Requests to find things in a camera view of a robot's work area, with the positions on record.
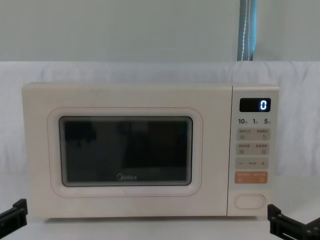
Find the oven control panel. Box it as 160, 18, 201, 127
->
226, 84, 280, 217

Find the cream microwave oven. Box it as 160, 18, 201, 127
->
21, 82, 280, 222

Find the white curtain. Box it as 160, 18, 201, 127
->
0, 0, 320, 63

